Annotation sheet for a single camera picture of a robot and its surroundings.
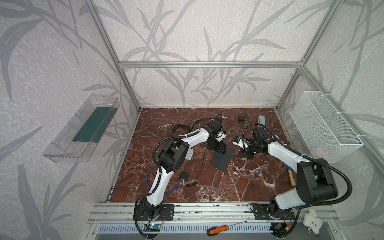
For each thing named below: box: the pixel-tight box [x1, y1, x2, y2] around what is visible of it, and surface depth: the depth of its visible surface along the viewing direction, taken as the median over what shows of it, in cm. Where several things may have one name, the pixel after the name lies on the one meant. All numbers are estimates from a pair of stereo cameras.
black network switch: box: [210, 145, 235, 172], surface depth 95 cm
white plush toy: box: [303, 209, 323, 235], surface depth 70 cm
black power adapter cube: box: [179, 171, 189, 180], surface depth 87 cm
